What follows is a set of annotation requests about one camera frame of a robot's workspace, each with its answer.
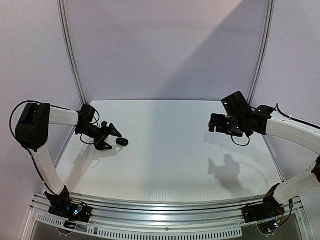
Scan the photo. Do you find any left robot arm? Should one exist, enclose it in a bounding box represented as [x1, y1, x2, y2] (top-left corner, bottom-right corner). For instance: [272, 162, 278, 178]
[10, 100, 122, 196]

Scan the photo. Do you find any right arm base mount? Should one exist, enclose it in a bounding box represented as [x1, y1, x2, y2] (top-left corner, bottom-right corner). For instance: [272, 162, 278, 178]
[241, 196, 285, 223]

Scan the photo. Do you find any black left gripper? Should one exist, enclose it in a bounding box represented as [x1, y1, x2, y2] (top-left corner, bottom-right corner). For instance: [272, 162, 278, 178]
[76, 122, 122, 150]

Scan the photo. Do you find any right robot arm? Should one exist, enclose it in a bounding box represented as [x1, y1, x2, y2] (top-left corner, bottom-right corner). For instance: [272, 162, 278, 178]
[208, 91, 320, 218]

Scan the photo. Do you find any aluminium frame post left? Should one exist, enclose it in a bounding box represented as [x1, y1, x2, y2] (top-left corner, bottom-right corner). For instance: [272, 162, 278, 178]
[57, 0, 88, 104]

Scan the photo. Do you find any aluminium front rail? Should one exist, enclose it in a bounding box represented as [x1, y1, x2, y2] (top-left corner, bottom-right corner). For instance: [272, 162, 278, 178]
[22, 194, 312, 240]

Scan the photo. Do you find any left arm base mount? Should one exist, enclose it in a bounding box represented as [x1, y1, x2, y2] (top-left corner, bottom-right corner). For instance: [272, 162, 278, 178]
[44, 188, 93, 223]

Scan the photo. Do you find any black oval charging case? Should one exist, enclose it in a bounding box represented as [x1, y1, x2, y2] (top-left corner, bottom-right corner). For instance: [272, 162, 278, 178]
[116, 137, 129, 147]

